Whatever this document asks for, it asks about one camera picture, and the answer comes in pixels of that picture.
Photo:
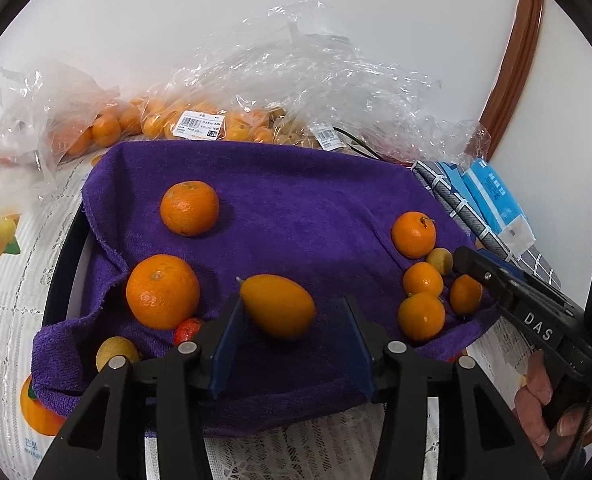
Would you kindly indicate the small red apple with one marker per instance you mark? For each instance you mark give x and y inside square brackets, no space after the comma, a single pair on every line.
[187,330]

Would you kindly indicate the small orange mandarin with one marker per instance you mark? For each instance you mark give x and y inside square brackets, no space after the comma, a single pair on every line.
[465,295]

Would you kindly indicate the medium orange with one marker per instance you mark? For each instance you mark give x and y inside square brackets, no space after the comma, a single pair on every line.
[421,316]

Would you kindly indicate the black tray under towel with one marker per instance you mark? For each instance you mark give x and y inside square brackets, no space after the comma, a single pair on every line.
[64,298]

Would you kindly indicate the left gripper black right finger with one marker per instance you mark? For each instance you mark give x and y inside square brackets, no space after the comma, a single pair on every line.
[389,372]

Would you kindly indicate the clear bag of oranges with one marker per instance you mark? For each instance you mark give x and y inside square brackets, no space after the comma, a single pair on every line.
[186,120]

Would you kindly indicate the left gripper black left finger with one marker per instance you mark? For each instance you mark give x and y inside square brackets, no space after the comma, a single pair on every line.
[104,437]

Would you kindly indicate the brown wooden door frame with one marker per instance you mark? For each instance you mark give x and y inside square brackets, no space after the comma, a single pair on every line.
[514,71]

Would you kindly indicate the large clear plastic bag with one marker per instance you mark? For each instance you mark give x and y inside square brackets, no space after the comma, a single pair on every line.
[297,65]

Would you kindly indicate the purple towel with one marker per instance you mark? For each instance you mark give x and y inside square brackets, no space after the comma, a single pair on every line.
[323,220]

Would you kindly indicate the small kumquat orange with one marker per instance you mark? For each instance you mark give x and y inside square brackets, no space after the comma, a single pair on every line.
[414,235]
[422,277]

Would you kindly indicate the oval orange mango fruit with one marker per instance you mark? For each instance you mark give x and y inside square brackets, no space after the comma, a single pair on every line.
[281,307]

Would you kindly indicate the greenish round fruit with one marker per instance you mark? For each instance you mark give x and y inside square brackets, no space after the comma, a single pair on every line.
[115,346]

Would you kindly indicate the right hand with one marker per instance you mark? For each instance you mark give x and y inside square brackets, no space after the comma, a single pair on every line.
[551,446]

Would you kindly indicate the crumpled clear bag left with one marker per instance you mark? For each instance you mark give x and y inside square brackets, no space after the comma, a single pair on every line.
[44,112]

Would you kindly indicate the small yellow lemon fruit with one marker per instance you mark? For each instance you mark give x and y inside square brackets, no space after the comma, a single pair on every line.
[441,259]

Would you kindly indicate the large orange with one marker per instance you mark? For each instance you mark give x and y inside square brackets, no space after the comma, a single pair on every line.
[162,291]

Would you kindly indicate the blue tissue pack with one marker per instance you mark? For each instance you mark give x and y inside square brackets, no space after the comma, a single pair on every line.
[500,210]

